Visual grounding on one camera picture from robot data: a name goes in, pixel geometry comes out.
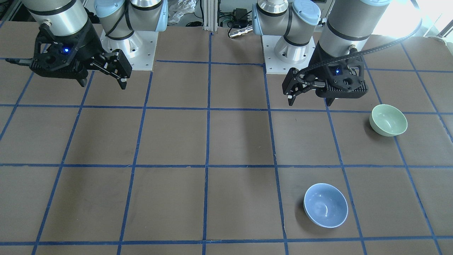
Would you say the blue bowl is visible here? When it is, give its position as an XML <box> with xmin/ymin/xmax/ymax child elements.
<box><xmin>303</xmin><ymin>183</ymin><xmax>349</xmax><ymax>228</ymax></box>

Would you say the aluminium frame post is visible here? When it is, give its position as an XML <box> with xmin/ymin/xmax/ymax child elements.
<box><xmin>200</xmin><ymin>0</ymin><xmax>219</xmax><ymax>34</ymax></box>

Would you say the silver metal cylinder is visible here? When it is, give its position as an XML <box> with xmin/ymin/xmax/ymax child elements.
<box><xmin>228</xmin><ymin>25</ymin><xmax>253</xmax><ymax>39</ymax></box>

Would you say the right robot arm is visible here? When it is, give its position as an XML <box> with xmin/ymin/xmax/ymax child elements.
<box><xmin>8</xmin><ymin>0</ymin><xmax>168</xmax><ymax>89</ymax></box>

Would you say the black braided cable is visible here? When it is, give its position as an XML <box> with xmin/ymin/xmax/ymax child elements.
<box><xmin>296</xmin><ymin>18</ymin><xmax>423</xmax><ymax>85</ymax></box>

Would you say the green bowl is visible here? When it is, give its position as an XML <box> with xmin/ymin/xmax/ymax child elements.
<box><xmin>369</xmin><ymin>104</ymin><xmax>408</xmax><ymax>137</ymax></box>

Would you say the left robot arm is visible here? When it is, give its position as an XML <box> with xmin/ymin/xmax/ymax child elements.
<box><xmin>251</xmin><ymin>0</ymin><xmax>390</xmax><ymax>106</ymax></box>

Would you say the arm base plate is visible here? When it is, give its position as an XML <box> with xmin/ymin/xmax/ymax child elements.
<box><xmin>262</xmin><ymin>35</ymin><xmax>315</xmax><ymax>75</ymax></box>
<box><xmin>100</xmin><ymin>31</ymin><xmax>159</xmax><ymax>71</ymax></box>

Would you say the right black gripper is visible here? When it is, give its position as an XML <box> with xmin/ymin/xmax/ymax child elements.
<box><xmin>30</xmin><ymin>22</ymin><xmax>132</xmax><ymax>89</ymax></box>

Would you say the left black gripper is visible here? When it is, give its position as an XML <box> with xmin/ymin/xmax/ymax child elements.
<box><xmin>282</xmin><ymin>56</ymin><xmax>368</xmax><ymax>107</ymax></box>

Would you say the black power adapter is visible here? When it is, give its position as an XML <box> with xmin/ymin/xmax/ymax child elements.
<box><xmin>233</xmin><ymin>8</ymin><xmax>248</xmax><ymax>22</ymax></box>

